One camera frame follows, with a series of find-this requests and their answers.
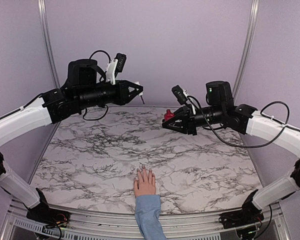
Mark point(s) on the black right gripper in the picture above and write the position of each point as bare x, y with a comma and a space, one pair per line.
190, 125

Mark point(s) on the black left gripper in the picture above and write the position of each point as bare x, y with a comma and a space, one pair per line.
122, 94

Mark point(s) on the white nail polish brush cap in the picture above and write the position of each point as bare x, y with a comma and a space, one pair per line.
140, 94

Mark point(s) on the red nail polish bottle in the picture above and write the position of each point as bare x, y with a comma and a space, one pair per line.
168, 115

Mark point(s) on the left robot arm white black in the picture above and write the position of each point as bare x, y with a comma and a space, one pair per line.
87, 85

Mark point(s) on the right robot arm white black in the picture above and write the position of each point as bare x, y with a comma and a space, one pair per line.
246, 120

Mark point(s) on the blue shirt sleeve forearm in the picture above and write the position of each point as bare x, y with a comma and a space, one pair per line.
147, 213

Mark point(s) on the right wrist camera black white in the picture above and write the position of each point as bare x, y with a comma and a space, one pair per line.
182, 97

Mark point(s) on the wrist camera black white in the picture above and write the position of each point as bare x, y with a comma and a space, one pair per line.
115, 66
182, 97

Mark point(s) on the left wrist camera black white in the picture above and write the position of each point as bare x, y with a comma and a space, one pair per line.
115, 66

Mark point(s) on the right aluminium corner post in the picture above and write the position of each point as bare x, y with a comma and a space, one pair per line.
251, 28

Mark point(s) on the aluminium corner post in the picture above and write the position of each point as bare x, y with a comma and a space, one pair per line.
47, 42
251, 28

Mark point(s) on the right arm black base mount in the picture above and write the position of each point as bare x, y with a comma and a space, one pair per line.
248, 214

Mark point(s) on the left aluminium corner post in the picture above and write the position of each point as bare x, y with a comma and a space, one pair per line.
47, 42

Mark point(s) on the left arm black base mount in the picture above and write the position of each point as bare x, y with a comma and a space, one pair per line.
45, 214

